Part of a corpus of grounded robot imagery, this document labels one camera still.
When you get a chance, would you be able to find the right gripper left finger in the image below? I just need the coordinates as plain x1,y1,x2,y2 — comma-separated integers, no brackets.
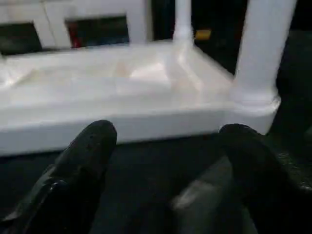
0,120,118,234

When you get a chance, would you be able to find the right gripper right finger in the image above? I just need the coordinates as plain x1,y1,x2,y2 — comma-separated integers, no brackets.
217,124,312,234

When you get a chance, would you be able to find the white plastic table leg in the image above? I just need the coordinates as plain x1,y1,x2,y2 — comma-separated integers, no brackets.
233,0,298,102
173,0,194,43

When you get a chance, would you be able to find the black work mat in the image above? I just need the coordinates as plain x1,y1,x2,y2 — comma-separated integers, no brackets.
0,29,312,234

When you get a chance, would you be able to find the white plastic table top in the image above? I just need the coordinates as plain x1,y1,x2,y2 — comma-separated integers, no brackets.
0,40,282,156

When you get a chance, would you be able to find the red bottle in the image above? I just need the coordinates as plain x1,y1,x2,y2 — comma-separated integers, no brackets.
68,27,81,48

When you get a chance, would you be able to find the white cabinet with glass doors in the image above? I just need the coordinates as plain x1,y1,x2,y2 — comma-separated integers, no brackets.
0,0,153,55

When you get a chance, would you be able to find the small yellow tag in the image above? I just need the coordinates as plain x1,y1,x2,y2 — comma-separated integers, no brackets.
194,29,212,41

